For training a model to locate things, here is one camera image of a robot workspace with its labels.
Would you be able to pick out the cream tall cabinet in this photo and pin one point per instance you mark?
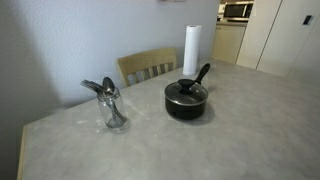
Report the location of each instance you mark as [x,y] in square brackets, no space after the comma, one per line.
[280,43]

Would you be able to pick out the clear glass jar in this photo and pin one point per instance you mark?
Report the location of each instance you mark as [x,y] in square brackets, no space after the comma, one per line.
[111,115]

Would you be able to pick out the wooden chair by wall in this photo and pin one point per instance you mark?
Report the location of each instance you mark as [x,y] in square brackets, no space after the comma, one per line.
[146,60]

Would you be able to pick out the glass pot lid black knob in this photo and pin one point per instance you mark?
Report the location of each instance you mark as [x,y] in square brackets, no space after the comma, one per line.
[193,95]

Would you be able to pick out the black microwave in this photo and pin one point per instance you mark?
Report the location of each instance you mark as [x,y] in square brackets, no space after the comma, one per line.
[236,10]

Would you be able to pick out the silver spoon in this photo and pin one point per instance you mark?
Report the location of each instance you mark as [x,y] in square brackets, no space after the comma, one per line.
[108,84]

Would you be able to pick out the cream base cabinet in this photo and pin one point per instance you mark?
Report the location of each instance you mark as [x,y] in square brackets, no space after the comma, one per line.
[228,43]

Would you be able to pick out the black wall switch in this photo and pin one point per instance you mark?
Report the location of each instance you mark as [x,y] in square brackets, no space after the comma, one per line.
[307,20]

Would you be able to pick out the white paper towel roll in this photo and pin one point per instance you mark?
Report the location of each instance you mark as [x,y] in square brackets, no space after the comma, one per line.
[192,50]

